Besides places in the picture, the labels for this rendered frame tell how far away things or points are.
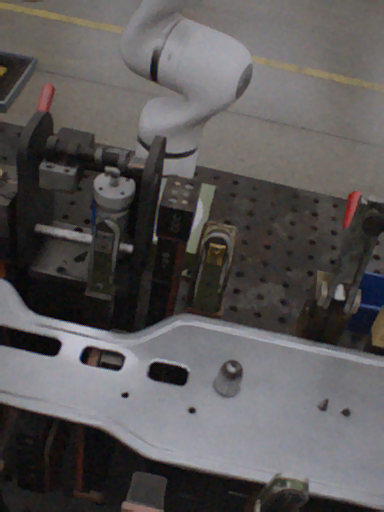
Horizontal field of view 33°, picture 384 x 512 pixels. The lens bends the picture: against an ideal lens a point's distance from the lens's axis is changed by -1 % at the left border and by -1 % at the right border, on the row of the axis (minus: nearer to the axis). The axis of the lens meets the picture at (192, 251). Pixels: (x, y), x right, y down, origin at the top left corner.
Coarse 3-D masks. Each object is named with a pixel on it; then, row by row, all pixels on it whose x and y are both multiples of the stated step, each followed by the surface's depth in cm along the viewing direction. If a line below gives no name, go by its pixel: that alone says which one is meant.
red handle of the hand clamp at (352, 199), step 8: (352, 200) 92; (352, 208) 92; (344, 216) 92; (352, 216) 91; (344, 224) 92; (344, 232) 92; (336, 288) 89; (344, 288) 89; (336, 296) 89; (344, 296) 89
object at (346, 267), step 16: (368, 208) 81; (352, 224) 83; (368, 224) 79; (352, 240) 83; (368, 240) 84; (352, 256) 86; (368, 256) 84; (336, 272) 86; (352, 272) 87; (352, 288) 88
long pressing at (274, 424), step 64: (0, 320) 87; (192, 320) 91; (0, 384) 80; (64, 384) 81; (128, 384) 83; (192, 384) 84; (256, 384) 85; (320, 384) 87; (128, 448) 78; (192, 448) 78; (256, 448) 79; (320, 448) 80
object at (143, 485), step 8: (136, 472) 76; (136, 480) 75; (144, 480) 75; (152, 480) 75; (160, 480) 75; (136, 488) 74; (144, 488) 75; (152, 488) 75; (160, 488) 75; (128, 496) 74; (136, 496) 74; (144, 496) 74; (152, 496) 74; (160, 496) 74; (128, 504) 73; (136, 504) 73; (144, 504) 73; (152, 504) 73; (160, 504) 73
